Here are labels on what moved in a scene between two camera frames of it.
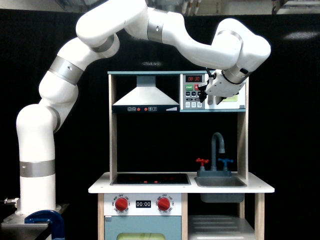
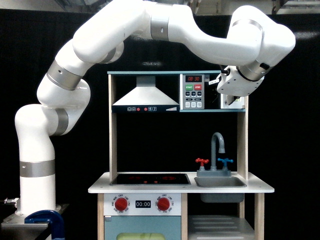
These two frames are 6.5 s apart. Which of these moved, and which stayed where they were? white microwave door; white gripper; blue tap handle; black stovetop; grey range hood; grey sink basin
Moved: white microwave door; white gripper
Stayed: black stovetop; blue tap handle; grey sink basin; grey range hood
